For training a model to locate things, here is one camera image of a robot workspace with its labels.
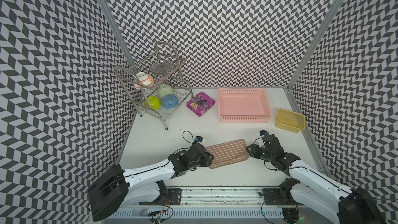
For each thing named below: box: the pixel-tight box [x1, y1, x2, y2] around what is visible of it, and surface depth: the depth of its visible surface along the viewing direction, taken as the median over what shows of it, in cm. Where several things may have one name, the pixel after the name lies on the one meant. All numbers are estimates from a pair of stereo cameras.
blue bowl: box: [161, 93, 179, 109], surface depth 104 cm
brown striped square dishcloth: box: [205, 138, 249, 170], surface depth 86 cm
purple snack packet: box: [186, 91, 217, 118], surface depth 106 cm
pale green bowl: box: [157, 83, 174, 100], surface depth 110 cm
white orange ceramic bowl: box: [133, 71, 155, 90], surface depth 82 cm
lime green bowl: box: [144, 95, 162, 110], surface depth 102 cm
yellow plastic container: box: [274, 108, 306, 134], surface depth 99 cm
